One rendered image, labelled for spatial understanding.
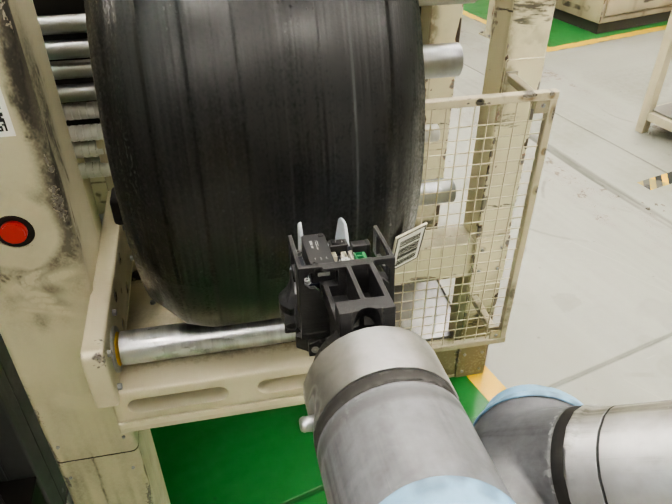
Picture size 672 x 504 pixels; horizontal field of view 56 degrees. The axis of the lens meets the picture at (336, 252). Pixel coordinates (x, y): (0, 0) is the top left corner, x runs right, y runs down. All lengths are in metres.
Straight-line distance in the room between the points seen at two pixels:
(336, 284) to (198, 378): 0.44
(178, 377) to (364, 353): 0.52
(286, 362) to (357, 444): 0.54
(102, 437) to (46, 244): 0.37
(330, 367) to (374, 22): 0.31
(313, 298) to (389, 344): 0.09
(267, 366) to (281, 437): 1.02
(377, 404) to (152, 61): 0.34
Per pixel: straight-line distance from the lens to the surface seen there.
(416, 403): 0.34
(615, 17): 5.43
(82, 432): 1.09
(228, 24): 0.55
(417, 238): 0.66
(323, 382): 0.38
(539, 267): 2.55
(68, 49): 1.15
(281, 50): 0.55
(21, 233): 0.84
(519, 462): 0.46
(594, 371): 2.19
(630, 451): 0.43
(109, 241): 0.99
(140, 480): 1.19
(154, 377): 0.88
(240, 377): 0.86
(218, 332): 0.84
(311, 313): 0.46
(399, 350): 0.37
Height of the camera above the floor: 1.49
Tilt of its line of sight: 36 degrees down
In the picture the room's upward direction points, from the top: straight up
